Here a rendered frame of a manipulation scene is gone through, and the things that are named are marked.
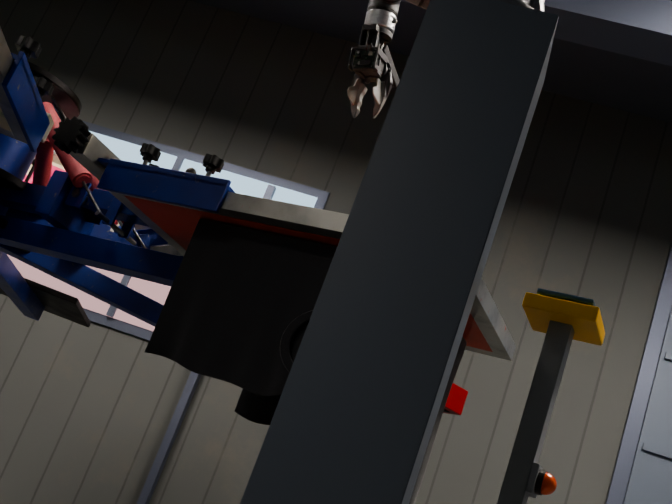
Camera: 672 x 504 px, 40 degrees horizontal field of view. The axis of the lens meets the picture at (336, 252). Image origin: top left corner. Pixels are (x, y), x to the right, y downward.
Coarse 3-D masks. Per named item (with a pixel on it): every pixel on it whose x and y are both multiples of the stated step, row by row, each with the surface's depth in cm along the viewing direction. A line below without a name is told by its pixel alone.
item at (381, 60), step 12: (372, 24) 215; (360, 36) 215; (372, 36) 216; (384, 36) 218; (360, 48) 214; (372, 48) 213; (360, 60) 213; (372, 60) 212; (384, 60) 216; (360, 72) 216; (372, 72) 215; (384, 72) 216
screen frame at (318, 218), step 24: (144, 216) 200; (240, 216) 177; (264, 216) 172; (288, 216) 170; (312, 216) 169; (336, 216) 167; (168, 240) 212; (480, 288) 173; (480, 312) 180; (504, 336) 195
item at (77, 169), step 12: (48, 108) 236; (60, 108) 253; (60, 120) 235; (48, 144) 266; (36, 156) 270; (48, 156) 269; (60, 156) 227; (36, 168) 272; (48, 168) 273; (72, 168) 223; (84, 168) 224; (36, 180) 275; (48, 180) 277; (72, 180) 222; (84, 180) 223; (96, 180) 236; (96, 204) 218
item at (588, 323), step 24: (528, 312) 161; (552, 312) 157; (576, 312) 155; (552, 336) 160; (576, 336) 164; (600, 336) 161; (552, 360) 158; (552, 384) 156; (528, 408) 156; (552, 408) 158; (528, 432) 154; (528, 456) 153; (504, 480) 152; (528, 480) 150
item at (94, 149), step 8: (88, 136) 190; (88, 144) 189; (96, 144) 191; (72, 152) 190; (80, 152) 188; (88, 152) 189; (96, 152) 192; (104, 152) 194; (112, 152) 196; (80, 160) 193; (88, 160) 191; (96, 160) 192; (88, 168) 196; (96, 168) 194; (104, 168) 195; (96, 176) 199
